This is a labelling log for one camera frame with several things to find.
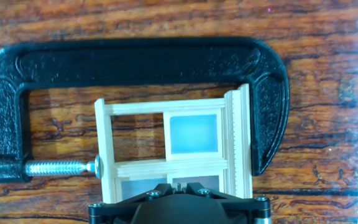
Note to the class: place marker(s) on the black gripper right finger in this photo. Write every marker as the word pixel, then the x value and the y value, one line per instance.
pixel 244 208

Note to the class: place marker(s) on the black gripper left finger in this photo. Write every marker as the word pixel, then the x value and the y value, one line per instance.
pixel 117 208

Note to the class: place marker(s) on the wooden frosted window sash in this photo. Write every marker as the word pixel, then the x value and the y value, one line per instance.
pixel 194 133
pixel 210 180
pixel 141 188

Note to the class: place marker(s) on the wood-grain table mat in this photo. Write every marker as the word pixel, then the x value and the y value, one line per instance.
pixel 322 93

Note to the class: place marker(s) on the black metal C-clamp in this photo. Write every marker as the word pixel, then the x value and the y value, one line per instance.
pixel 135 62

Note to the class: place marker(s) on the miniature wooden window frame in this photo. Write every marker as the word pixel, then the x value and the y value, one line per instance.
pixel 238 140

